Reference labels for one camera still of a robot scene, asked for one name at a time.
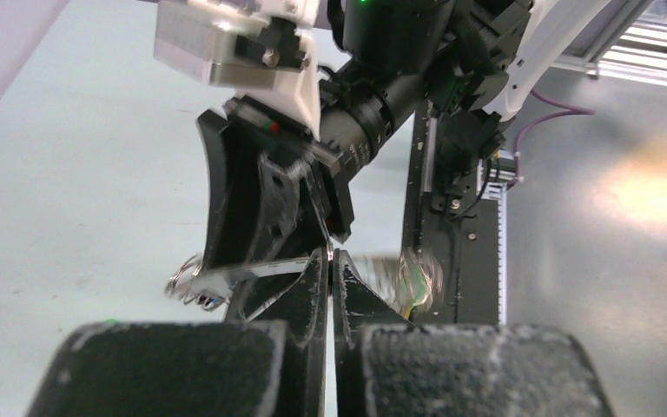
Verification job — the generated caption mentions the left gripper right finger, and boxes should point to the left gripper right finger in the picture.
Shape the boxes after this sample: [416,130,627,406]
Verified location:
[332,250,614,416]

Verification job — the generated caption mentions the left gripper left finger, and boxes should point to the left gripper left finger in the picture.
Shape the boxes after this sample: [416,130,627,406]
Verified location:
[28,249,329,416]

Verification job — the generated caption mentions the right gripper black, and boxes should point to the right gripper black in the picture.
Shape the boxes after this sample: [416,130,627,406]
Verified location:
[196,97,354,271]

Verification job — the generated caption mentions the grey toothed keyring disc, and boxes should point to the grey toothed keyring disc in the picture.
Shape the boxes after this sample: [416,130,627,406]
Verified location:
[164,250,444,317]

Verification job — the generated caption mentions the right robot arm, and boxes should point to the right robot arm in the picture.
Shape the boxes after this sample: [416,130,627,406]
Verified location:
[191,1,605,270]

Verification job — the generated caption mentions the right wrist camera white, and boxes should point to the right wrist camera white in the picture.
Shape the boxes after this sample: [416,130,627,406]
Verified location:
[153,1,321,139]

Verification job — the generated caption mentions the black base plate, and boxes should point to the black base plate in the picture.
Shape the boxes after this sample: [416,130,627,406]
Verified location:
[402,102,505,325]

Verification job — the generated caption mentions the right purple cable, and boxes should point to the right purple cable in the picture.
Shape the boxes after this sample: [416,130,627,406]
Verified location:
[508,89,595,189]

